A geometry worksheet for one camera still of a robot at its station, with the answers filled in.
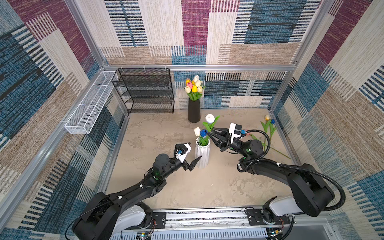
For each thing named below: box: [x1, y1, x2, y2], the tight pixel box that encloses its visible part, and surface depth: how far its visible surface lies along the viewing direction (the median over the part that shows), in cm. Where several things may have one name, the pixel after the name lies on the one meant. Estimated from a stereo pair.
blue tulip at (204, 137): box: [199, 129, 210, 146], surface depth 76 cm
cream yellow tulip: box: [260, 114, 271, 141], surface depth 113 cm
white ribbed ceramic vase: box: [195, 136, 211, 169], surface depth 77 cm
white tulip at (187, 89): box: [185, 85, 192, 94], surface depth 90 cm
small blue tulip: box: [269, 119, 277, 140], surface depth 110 cm
